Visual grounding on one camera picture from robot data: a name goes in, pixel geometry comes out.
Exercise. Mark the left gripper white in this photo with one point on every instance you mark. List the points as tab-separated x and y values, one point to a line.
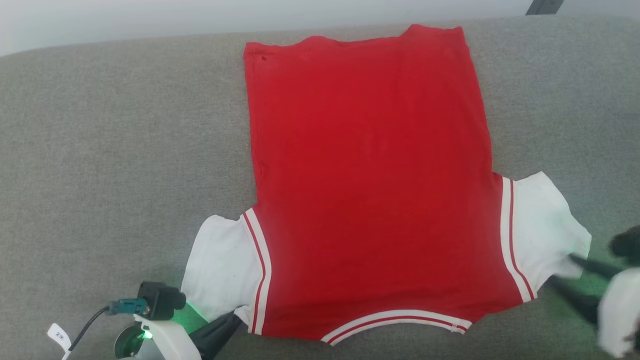
165	342

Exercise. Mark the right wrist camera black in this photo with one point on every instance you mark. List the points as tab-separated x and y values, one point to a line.
627	245

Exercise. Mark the red white-sleeved t-shirt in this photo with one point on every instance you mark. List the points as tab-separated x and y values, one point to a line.
370	175

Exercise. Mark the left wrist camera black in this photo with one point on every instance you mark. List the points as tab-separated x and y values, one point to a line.
162	300

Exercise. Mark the grey metal pole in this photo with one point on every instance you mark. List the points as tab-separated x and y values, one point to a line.
545	6

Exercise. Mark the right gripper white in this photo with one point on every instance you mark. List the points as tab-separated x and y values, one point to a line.
620	315

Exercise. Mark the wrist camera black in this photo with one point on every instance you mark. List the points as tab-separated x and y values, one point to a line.
627	245
162	300

